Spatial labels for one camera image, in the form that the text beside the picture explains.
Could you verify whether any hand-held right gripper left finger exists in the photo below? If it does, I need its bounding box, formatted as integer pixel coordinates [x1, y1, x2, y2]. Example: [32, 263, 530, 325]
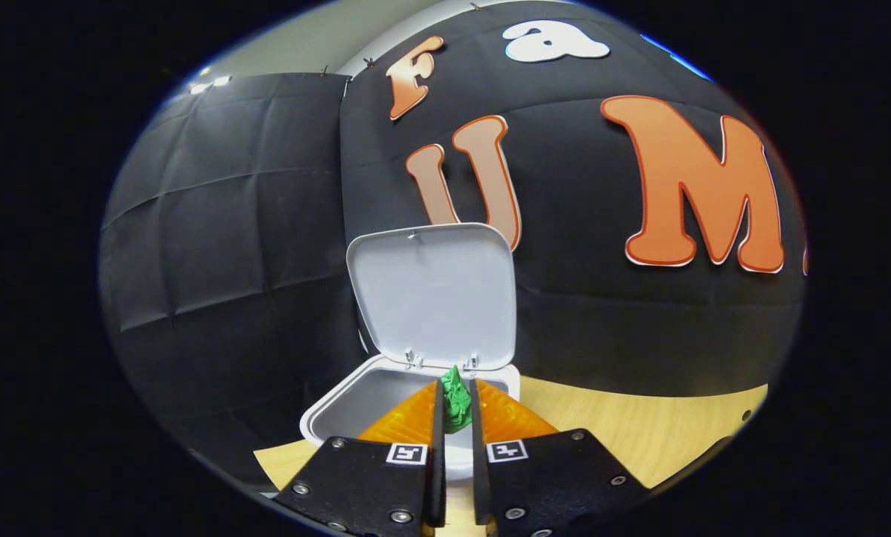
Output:
[274, 379, 446, 537]

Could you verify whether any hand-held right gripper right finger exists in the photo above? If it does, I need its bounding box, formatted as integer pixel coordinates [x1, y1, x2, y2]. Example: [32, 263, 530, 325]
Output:
[469, 379, 651, 537]

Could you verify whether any green paper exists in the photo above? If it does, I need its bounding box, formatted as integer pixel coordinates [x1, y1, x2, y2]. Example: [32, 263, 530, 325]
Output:
[440, 365, 474, 434]

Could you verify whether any white desktop garbage bin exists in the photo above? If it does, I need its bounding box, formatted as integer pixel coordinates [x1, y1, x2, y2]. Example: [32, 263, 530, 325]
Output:
[299, 222, 521, 482]

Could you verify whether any wooden desktop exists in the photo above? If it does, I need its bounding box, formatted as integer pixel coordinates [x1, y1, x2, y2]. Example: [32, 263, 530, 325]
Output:
[254, 375, 769, 537]

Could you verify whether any black backdrop cloth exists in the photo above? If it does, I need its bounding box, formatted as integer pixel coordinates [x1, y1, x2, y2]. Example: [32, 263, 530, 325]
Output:
[339, 0, 808, 398]

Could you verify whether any black side cloth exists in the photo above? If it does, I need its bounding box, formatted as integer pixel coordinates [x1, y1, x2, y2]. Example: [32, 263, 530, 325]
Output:
[101, 72, 364, 493]

